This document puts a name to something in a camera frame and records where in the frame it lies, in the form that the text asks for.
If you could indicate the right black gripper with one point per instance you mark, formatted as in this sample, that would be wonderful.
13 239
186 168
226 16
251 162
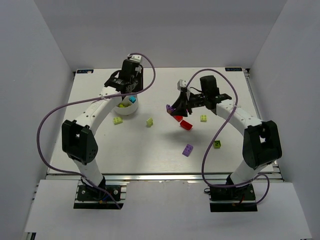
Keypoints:
188 104

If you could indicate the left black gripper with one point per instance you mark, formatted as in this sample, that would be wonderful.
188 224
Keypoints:
136 88

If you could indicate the cyan lego brick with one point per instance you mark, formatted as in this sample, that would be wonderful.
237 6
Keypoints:
132 99

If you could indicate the light green lego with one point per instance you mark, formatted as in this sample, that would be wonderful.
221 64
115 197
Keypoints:
117 120
149 122
203 118

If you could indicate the dark green lego brick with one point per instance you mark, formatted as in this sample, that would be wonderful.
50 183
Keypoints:
217 144

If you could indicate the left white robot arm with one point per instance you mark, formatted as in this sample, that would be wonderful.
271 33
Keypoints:
78 135

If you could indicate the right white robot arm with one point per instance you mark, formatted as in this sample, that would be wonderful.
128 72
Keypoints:
223 106

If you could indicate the red lego long brick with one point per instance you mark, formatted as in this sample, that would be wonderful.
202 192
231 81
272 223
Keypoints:
178 118

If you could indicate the red lego short brick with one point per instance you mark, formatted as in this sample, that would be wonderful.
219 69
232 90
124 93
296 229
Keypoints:
186 125

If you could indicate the white divided round container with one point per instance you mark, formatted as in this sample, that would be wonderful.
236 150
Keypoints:
129 110

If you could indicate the purple flat lego brick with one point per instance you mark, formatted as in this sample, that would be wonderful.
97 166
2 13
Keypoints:
187 150

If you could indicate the left blue table label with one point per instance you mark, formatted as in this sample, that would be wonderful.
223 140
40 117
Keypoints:
84 71

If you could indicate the blue table label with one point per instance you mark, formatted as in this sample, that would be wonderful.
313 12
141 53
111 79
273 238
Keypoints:
84 71
233 69

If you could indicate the right blue table label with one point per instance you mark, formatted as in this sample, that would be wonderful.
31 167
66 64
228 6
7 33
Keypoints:
233 69

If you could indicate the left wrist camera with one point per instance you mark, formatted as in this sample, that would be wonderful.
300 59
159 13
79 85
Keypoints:
136 58

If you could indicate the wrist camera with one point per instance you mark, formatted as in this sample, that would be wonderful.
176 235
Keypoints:
136 58
181 84

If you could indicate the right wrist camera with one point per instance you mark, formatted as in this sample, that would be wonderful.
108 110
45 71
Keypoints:
181 84

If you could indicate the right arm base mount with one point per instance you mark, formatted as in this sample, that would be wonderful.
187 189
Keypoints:
232 200

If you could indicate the aluminium table frame rail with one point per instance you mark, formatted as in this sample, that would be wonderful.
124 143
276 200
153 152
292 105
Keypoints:
261 146

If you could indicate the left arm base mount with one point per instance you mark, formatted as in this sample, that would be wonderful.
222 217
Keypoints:
90 198

